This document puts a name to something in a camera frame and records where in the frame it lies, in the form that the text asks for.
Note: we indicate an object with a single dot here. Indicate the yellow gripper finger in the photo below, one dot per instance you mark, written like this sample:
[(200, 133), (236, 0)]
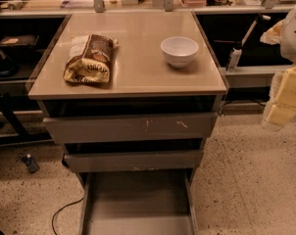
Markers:
[(280, 109), (272, 35)]

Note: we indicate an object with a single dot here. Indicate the brown chip bag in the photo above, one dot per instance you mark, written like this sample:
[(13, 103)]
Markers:
[(90, 59)]

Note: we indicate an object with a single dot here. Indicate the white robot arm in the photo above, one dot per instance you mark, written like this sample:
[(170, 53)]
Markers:
[(288, 37)]

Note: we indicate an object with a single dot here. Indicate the top drawer front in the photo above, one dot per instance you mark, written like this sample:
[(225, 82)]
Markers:
[(130, 128)]

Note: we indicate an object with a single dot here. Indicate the grey drawer cabinet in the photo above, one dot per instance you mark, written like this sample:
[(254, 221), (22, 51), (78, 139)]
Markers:
[(142, 82)]

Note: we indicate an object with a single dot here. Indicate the middle drawer front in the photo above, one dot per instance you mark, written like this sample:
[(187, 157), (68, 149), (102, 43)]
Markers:
[(134, 161)]

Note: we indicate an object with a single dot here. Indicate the open bottom drawer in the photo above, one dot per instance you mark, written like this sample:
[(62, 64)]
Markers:
[(155, 202)]

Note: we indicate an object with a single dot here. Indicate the white glue bottle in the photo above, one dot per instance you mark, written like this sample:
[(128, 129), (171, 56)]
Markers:
[(236, 51)]

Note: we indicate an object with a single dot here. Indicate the white ceramic bowl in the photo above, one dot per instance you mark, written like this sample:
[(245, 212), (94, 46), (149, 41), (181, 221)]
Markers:
[(179, 51)]

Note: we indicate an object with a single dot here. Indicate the small black floor device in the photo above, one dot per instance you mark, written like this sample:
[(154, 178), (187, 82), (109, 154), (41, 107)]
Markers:
[(30, 163)]

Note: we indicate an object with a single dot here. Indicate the black desk lamp base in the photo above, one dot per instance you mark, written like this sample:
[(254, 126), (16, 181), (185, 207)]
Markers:
[(7, 65)]

